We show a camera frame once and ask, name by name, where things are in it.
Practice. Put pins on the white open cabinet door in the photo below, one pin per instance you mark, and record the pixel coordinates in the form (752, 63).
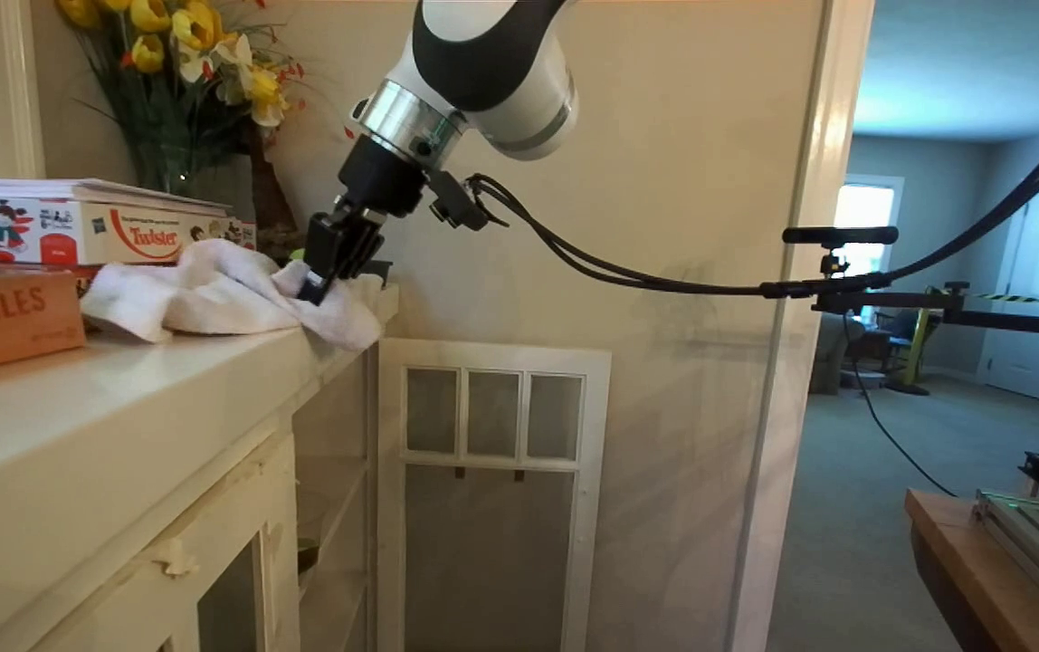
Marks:
(495, 456)

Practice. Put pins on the yellow white flower bouquet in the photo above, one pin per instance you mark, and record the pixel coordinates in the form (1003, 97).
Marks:
(185, 58)

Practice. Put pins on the white red puzzle box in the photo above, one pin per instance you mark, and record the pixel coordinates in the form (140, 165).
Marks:
(83, 223)

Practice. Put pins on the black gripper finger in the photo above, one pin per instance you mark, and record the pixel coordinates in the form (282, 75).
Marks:
(324, 255)
(368, 255)

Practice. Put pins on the green yellow stand leg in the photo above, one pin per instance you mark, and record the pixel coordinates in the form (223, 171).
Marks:
(920, 350)

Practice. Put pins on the white terry cloth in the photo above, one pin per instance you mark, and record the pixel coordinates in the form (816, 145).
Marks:
(231, 296)

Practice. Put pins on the white tall counter cabinet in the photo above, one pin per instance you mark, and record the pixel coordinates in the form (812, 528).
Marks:
(120, 484)

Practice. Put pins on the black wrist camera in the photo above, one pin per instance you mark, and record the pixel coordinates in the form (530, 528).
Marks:
(457, 200)

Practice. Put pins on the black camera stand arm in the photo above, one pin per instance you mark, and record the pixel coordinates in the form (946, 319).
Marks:
(966, 313)

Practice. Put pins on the bright background window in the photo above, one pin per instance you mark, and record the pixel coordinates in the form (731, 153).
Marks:
(867, 229)

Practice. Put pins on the clear glass vase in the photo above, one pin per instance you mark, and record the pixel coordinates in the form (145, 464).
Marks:
(167, 167)

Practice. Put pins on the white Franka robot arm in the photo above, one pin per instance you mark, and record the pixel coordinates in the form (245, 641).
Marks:
(495, 75)

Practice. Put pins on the black stereo camera bar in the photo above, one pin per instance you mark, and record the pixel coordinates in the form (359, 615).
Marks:
(838, 238)

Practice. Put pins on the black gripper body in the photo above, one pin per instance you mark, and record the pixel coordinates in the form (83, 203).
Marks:
(375, 187)

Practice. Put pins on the brown wooden table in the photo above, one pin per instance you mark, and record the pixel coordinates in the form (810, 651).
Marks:
(966, 581)

